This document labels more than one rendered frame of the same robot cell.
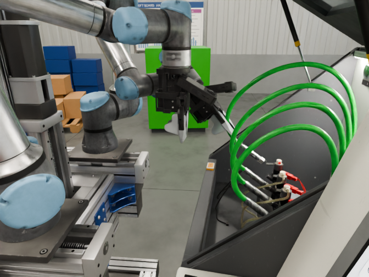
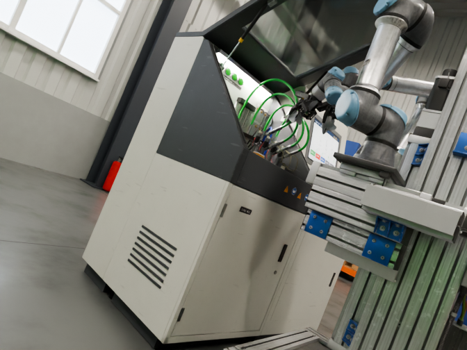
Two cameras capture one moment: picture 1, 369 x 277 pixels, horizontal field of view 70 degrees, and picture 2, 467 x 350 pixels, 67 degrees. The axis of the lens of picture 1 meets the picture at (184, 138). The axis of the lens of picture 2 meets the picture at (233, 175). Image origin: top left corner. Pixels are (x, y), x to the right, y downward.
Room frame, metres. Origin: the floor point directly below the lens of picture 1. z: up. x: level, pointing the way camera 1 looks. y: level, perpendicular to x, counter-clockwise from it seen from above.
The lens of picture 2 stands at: (2.41, 0.67, 0.77)
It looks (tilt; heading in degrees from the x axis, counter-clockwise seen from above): 2 degrees up; 212
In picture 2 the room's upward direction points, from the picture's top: 22 degrees clockwise
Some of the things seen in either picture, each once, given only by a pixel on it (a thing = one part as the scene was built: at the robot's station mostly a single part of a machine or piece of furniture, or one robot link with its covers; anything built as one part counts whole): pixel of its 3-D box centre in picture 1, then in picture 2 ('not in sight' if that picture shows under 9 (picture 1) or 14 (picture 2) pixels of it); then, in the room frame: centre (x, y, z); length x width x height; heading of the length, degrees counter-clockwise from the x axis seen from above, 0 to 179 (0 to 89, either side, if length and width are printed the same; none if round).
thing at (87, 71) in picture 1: (75, 71); not in sight; (6.76, 2.72, 0.61); 1.26 x 0.48 x 1.22; 85
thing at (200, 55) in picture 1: (177, 87); not in sight; (4.44, 0.12, 0.65); 0.95 x 0.86 x 1.30; 93
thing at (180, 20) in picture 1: (175, 26); (348, 78); (0.71, 0.02, 1.51); 0.09 x 0.08 x 0.11; 130
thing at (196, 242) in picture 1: (203, 213); (277, 185); (0.82, -0.07, 0.87); 0.62 x 0.04 x 0.16; 169
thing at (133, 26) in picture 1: (137, 26); not in sight; (0.66, 0.11, 1.51); 0.11 x 0.11 x 0.08; 40
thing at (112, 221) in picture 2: not in sight; (221, 186); (0.34, -0.69, 0.75); 1.40 x 0.28 x 1.50; 169
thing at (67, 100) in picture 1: (59, 101); not in sight; (4.57, 2.19, 0.39); 1.20 x 0.85 x 0.79; 7
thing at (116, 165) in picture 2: not in sight; (114, 173); (-1.21, -3.56, 0.29); 0.17 x 0.15 x 0.54; 175
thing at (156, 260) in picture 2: not in sight; (206, 252); (0.77, -0.34, 0.39); 0.70 x 0.58 x 0.79; 169
